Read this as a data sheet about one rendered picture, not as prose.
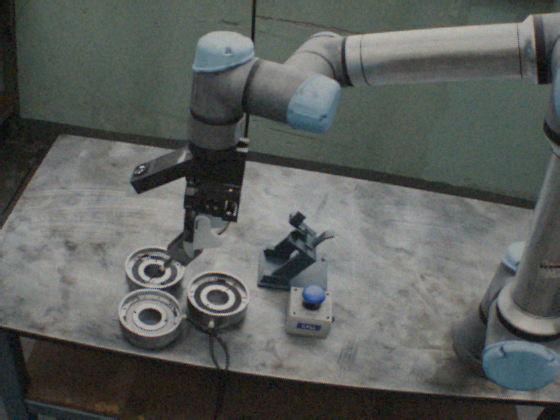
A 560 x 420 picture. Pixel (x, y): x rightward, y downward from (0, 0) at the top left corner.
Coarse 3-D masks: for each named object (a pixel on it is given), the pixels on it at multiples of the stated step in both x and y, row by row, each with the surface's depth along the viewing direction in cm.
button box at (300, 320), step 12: (300, 288) 109; (288, 300) 110; (300, 300) 107; (288, 312) 107; (300, 312) 104; (312, 312) 105; (324, 312) 105; (288, 324) 105; (300, 324) 105; (312, 324) 104; (324, 324) 104; (312, 336) 106; (324, 336) 106
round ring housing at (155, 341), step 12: (132, 300) 102; (168, 300) 104; (120, 312) 99; (144, 312) 102; (156, 312) 102; (180, 312) 101; (120, 324) 98; (144, 324) 99; (180, 324) 100; (132, 336) 96; (144, 336) 96; (156, 336) 96; (168, 336) 97; (156, 348) 99
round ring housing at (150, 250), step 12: (132, 252) 110; (144, 252) 112; (156, 252) 113; (132, 264) 109; (144, 264) 110; (156, 264) 111; (180, 264) 111; (132, 276) 107; (144, 276) 107; (168, 276) 108; (180, 276) 107; (132, 288) 106; (144, 288) 104; (156, 288) 104; (168, 288) 105
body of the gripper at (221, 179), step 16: (192, 144) 87; (240, 144) 90; (208, 160) 89; (224, 160) 89; (240, 160) 89; (192, 176) 91; (208, 176) 91; (224, 176) 90; (240, 176) 90; (192, 192) 90; (208, 192) 90; (224, 192) 90; (240, 192) 90; (208, 208) 93; (224, 208) 92
